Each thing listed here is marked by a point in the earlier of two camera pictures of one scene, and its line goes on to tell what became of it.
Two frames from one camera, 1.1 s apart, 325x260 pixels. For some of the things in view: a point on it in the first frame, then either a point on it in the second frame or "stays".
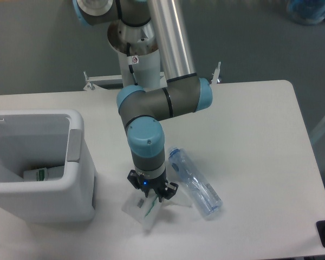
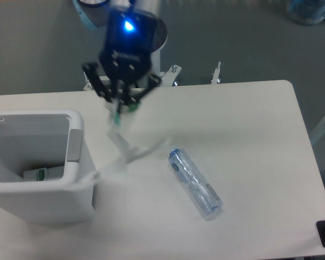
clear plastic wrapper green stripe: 144,209 -> 121,121
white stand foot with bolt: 216,75 stays
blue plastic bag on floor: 310,12 stays
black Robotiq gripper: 160,185 -> 132,36
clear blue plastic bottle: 205,194 stays
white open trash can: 22,140 stays
